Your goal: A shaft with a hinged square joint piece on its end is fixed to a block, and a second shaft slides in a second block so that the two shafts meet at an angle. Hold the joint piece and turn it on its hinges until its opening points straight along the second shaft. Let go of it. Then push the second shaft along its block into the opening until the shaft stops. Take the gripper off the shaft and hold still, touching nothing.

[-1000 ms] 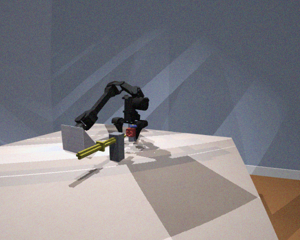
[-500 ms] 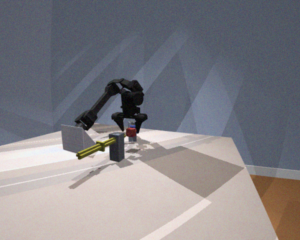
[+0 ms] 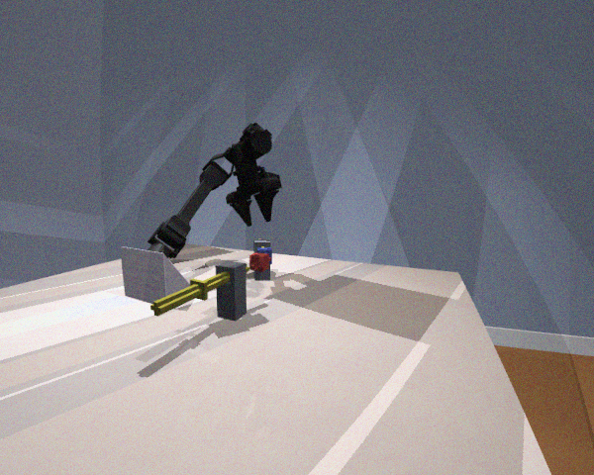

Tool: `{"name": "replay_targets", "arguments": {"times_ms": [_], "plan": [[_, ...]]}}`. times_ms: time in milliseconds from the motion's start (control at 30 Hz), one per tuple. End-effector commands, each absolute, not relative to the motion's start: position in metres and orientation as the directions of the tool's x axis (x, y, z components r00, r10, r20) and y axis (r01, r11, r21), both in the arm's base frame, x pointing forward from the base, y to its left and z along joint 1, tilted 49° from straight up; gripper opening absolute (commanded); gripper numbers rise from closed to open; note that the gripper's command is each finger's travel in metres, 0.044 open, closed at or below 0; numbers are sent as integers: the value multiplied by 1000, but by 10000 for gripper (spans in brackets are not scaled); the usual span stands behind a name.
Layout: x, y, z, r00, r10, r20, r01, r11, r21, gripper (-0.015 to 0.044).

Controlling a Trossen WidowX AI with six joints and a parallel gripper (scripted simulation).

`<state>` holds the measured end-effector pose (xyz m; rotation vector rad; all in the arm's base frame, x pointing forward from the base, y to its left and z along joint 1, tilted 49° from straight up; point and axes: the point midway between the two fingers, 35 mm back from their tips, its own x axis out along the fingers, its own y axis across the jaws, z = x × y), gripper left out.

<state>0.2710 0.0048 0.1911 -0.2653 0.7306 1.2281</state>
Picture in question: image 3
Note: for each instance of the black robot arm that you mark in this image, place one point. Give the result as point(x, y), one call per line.
point(254, 143)

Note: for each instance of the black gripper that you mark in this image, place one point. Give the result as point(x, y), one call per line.
point(249, 183)

